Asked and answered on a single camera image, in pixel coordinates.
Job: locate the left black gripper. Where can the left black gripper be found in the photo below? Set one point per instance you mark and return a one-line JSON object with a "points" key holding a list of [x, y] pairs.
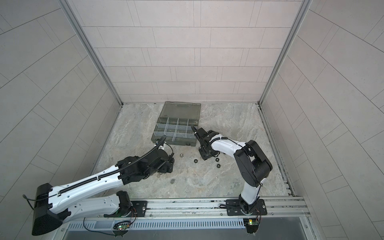
{"points": [[166, 168]]}

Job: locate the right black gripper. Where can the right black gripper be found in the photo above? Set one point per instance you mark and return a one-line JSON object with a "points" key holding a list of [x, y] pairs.
{"points": [[204, 156]]}

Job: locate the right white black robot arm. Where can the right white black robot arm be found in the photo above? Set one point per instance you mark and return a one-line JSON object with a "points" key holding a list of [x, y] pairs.
{"points": [[252, 162]]}

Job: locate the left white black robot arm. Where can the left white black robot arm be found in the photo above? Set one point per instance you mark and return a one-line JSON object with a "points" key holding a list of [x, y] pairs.
{"points": [[57, 205]]}

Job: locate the grey plastic organizer box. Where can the grey plastic organizer box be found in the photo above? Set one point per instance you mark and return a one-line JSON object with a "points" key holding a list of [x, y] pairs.
{"points": [[176, 121]]}

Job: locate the left controller board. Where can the left controller board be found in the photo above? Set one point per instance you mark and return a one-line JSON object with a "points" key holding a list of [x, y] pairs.
{"points": [[121, 228]]}

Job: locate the controller board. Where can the controller board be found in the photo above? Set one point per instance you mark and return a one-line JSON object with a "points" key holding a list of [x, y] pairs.
{"points": [[121, 228], [251, 225]]}

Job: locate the right controller board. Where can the right controller board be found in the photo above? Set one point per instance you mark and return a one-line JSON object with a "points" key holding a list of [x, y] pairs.
{"points": [[251, 225]]}

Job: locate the aluminium mounting rail frame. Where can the aluminium mounting rail frame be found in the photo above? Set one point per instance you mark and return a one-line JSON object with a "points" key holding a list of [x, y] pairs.
{"points": [[193, 214]]}

